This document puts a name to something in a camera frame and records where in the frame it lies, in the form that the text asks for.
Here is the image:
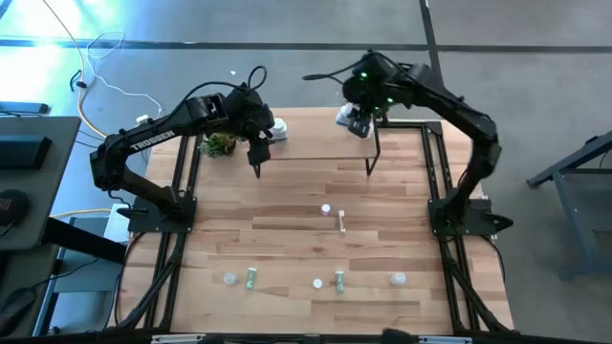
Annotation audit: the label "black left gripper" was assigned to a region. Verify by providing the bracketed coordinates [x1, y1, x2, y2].
[236, 93, 276, 167]

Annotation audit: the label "large white jar blue label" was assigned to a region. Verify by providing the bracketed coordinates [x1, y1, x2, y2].
[269, 117, 290, 142]

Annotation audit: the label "wooden shelf black metal legs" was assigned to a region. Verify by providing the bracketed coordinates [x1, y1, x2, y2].
[247, 100, 383, 179]

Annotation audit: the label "potted green succulent plant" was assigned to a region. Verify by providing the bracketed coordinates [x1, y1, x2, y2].
[198, 133, 240, 159]

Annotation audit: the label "white box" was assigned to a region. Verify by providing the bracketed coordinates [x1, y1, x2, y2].
[102, 203, 135, 245]

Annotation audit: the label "black desk beam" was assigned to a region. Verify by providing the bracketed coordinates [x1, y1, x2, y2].
[42, 217, 128, 264]

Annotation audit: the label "white label strip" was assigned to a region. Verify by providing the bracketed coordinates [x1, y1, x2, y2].
[150, 333, 207, 344]
[418, 335, 474, 344]

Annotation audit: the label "black rectangular case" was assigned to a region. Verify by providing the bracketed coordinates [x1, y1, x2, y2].
[0, 135, 53, 171]

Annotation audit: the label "black flat device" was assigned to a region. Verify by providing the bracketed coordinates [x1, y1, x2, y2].
[0, 100, 51, 116]

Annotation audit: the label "black round pad red logo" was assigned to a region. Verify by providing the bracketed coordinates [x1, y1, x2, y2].
[0, 188, 31, 228]

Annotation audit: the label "black computer mouse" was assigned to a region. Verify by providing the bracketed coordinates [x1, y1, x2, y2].
[0, 286, 37, 338]

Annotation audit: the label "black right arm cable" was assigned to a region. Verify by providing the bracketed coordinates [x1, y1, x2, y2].
[301, 59, 367, 81]

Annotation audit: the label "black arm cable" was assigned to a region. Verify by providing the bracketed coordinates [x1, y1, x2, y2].
[246, 65, 269, 93]
[301, 59, 367, 81]

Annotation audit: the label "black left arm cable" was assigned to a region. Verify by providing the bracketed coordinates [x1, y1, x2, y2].
[246, 65, 269, 93]

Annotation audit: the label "black aluminium table frame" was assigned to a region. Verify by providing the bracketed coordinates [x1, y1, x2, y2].
[107, 114, 515, 344]

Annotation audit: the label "thin white cable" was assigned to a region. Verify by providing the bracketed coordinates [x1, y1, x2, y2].
[85, 31, 164, 120]

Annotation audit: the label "long yellow cable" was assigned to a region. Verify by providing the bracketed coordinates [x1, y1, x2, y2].
[40, 0, 111, 140]

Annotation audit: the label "short black cable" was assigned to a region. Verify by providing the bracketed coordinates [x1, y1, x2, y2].
[69, 69, 90, 93]

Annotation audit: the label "blue-grey metal table frame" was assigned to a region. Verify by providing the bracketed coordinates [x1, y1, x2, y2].
[525, 129, 612, 281]

